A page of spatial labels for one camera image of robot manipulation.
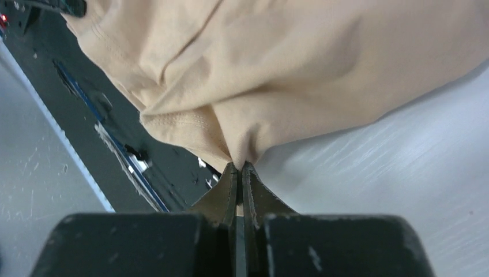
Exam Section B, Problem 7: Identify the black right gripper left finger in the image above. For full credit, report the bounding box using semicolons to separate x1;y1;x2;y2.
31;164;238;276

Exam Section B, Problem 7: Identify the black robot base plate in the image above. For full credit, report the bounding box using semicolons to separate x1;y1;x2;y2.
1;1;220;212

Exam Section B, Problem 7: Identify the beige t shirt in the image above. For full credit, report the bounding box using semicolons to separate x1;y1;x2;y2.
65;1;488;171

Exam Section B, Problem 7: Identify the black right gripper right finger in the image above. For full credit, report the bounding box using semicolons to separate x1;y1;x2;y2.
241;163;434;276

